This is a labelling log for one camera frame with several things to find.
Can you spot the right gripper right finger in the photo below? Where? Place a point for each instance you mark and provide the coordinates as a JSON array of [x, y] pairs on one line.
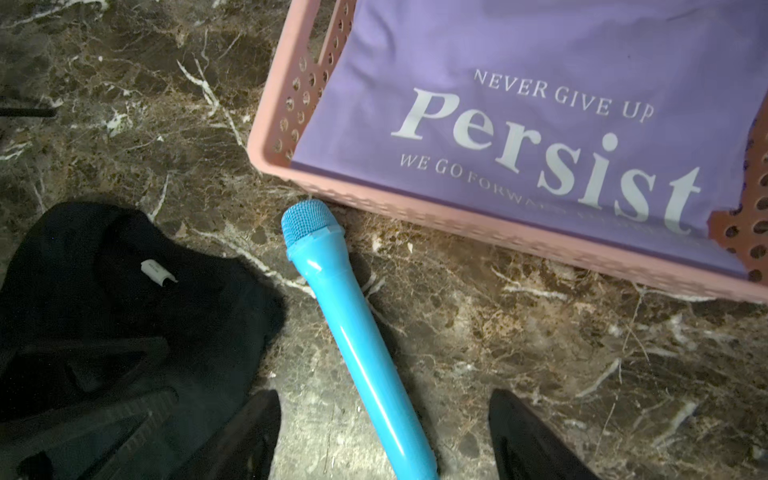
[[525, 448]]

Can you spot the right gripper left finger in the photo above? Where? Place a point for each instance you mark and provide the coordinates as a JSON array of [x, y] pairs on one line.
[[244, 448]]

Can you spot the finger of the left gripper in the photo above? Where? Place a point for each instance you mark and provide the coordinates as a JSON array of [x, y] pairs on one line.
[[55, 373], [24, 438]]

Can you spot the purple Persist t-shirt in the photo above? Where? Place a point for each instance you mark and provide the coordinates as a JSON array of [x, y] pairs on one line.
[[625, 122]]

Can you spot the pink plastic basket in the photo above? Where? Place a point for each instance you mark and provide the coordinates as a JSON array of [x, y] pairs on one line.
[[291, 93]]

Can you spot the black t-shirt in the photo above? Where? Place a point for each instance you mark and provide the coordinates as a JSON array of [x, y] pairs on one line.
[[88, 270]]

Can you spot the blue toy microphone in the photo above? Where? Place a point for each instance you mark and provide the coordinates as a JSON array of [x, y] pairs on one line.
[[316, 246]]

